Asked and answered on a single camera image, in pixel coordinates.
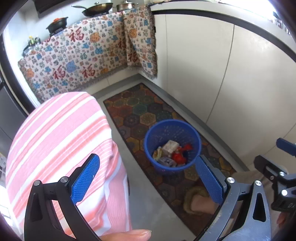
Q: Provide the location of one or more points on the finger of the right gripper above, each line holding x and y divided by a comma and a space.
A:
286, 146
269, 169

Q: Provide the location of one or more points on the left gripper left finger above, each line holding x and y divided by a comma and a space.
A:
41, 221

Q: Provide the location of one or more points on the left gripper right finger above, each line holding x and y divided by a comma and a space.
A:
256, 223

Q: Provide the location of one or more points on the red plastic bag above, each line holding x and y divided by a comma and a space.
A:
180, 154

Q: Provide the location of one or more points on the clear plastic cartoon box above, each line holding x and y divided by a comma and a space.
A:
167, 162

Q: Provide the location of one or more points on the blue plastic trash basket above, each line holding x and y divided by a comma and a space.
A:
175, 130

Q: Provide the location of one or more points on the person's right hand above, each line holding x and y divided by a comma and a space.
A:
282, 218

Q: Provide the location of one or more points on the person's left hand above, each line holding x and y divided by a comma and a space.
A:
133, 235

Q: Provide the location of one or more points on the person's slippered foot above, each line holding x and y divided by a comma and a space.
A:
197, 201

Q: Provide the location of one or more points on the beige snack wrapper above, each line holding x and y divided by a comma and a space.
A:
169, 148

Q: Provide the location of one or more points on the green yellow snack bag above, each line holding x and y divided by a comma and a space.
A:
157, 154

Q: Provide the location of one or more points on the pink striped tablecloth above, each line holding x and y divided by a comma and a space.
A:
55, 139

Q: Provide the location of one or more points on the grey refrigerator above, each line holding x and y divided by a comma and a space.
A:
13, 111

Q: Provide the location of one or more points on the hexagon patterned floor mat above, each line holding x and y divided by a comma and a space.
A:
134, 111

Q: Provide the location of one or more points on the patterned fu character blanket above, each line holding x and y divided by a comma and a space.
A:
76, 58

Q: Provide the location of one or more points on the black clay pot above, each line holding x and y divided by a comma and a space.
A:
57, 25

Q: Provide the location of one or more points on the steel pot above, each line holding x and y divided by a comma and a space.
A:
126, 5

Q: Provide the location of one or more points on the black frying pan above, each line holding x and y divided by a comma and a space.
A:
97, 9

